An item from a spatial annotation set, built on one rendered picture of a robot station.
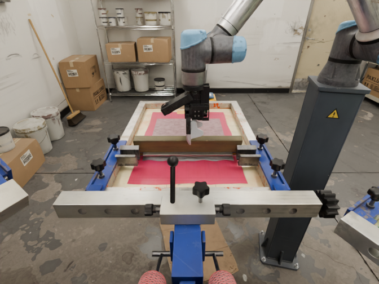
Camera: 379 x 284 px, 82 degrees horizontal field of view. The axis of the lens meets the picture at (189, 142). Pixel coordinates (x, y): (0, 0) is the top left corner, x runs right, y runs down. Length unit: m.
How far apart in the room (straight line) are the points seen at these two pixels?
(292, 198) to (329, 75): 0.60
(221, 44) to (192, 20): 3.66
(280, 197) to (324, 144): 0.58
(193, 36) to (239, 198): 0.45
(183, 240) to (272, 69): 4.39
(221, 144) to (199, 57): 0.33
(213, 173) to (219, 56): 0.40
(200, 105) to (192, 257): 0.44
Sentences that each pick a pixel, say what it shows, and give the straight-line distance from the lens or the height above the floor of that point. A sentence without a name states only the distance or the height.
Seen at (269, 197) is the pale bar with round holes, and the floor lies 1.04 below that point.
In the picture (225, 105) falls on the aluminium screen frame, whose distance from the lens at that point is 1.33.
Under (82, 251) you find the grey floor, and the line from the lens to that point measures 1.88.
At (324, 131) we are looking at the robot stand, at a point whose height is 1.01.
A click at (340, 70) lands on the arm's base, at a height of 1.26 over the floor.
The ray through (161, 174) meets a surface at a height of 0.96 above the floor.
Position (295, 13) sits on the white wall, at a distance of 4.70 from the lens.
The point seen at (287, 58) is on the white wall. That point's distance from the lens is 4.78.
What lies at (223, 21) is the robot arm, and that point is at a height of 1.43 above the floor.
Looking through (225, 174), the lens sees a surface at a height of 0.96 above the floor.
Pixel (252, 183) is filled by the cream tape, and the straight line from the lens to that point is 0.78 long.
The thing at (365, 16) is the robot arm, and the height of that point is 1.44.
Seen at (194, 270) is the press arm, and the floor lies 1.04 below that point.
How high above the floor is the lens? 1.46
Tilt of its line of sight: 31 degrees down
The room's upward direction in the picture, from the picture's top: straight up
